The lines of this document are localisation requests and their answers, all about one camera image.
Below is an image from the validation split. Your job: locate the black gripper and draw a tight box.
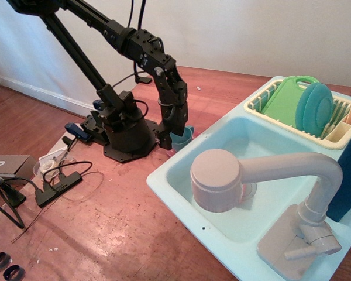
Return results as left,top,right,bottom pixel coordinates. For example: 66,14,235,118
130,29,188,150

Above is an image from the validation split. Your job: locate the teal plastic cup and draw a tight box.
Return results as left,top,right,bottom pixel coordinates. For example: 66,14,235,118
170,125,194,152

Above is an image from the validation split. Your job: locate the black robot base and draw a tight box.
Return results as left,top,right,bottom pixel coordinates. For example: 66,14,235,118
81,84,157,163

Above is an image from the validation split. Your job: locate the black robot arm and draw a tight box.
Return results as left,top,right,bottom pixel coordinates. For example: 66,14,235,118
9,1,188,150

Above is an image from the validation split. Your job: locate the light blue toy sink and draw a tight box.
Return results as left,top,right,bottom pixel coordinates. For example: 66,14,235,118
146,76,351,281

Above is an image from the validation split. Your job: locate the pink plastic plate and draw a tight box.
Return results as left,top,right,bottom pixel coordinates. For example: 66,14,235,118
167,131,200,157

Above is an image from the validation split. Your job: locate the blue clamp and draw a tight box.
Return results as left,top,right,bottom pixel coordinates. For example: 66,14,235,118
64,122,91,142

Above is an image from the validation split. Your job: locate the green cutting board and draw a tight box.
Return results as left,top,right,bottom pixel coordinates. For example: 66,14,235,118
261,76,319,128

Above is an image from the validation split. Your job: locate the clear plastic bag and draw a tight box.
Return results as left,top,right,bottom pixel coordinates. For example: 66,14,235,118
33,149,75,180

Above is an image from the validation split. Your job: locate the black usb hub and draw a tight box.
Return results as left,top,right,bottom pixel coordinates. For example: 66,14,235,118
35,172,82,208

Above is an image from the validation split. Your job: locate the teal plate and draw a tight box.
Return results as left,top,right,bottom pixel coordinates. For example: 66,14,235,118
295,83,334,137

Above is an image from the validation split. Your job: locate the grey box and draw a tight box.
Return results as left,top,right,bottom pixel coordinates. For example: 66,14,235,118
0,155,36,184

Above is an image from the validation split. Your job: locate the cream dish rack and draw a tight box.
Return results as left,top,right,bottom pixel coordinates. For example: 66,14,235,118
244,76,351,150

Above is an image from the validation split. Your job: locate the grey toy faucet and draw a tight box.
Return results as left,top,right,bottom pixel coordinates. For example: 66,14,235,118
190,149,343,280

